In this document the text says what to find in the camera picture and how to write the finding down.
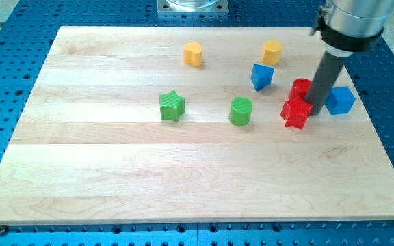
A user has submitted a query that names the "red cylinder block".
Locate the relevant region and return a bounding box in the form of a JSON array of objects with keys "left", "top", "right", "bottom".
[{"left": 288, "top": 78, "right": 312, "bottom": 100}]

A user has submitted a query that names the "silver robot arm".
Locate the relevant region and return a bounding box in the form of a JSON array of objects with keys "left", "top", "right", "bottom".
[{"left": 310, "top": 0, "right": 394, "bottom": 58}]

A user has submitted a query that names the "green star block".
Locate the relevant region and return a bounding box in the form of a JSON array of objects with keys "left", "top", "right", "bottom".
[{"left": 159, "top": 90, "right": 185, "bottom": 122}]

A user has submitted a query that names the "green cylinder block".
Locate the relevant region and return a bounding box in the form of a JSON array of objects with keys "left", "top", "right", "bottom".
[{"left": 228, "top": 97, "right": 253, "bottom": 126}]

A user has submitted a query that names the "yellow heart block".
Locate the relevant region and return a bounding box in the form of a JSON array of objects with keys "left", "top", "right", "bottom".
[{"left": 183, "top": 42, "right": 202, "bottom": 67}]

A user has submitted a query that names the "wooden board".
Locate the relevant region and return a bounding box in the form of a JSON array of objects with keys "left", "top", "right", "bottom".
[{"left": 0, "top": 26, "right": 394, "bottom": 225}]

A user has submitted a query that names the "blue triangle block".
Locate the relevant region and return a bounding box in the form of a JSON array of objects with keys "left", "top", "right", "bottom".
[{"left": 250, "top": 64, "right": 275, "bottom": 91}]

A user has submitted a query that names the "red star block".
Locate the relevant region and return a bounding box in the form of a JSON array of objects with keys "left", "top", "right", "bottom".
[{"left": 280, "top": 97, "right": 313, "bottom": 130}]

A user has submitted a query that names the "yellow cylinder block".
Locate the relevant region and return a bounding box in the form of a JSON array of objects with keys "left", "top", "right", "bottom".
[{"left": 261, "top": 40, "right": 283, "bottom": 65}]

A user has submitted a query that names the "blue cube block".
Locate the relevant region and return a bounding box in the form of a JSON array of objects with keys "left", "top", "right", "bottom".
[{"left": 325, "top": 87, "right": 356, "bottom": 115}]

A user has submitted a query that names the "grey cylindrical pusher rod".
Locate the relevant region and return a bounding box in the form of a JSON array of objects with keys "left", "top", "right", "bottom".
[{"left": 304, "top": 51, "right": 346, "bottom": 116}]

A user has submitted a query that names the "blue perforated table plate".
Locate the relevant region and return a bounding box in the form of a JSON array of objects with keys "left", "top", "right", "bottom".
[{"left": 0, "top": 0, "right": 394, "bottom": 245}]

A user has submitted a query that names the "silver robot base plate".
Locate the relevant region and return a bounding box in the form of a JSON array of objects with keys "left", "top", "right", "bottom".
[{"left": 156, "top": 0, "right": 229, "bottom": 15}]

